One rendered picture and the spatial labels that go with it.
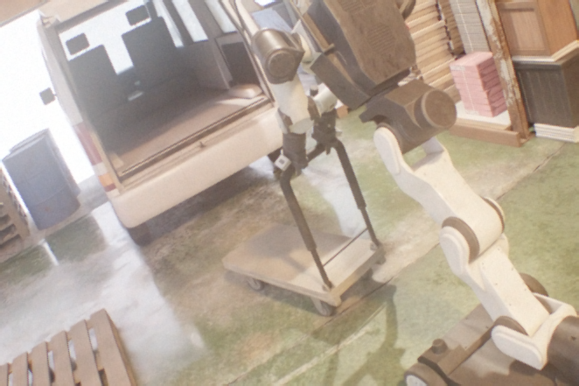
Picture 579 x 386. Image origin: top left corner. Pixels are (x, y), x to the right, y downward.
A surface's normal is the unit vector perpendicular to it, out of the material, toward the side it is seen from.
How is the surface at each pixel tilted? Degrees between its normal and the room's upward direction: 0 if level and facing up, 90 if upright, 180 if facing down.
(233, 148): 86
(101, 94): 93
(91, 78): 93
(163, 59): 93
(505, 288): 58
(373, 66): 82
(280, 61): 114
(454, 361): 45
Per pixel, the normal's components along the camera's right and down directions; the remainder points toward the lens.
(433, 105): 0.30, -0.21
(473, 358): -0.36, -0.86
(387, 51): 0.37, 0.05
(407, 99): -0.16, -0.75
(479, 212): -0.03, -0.62
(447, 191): 0.12, -0.46
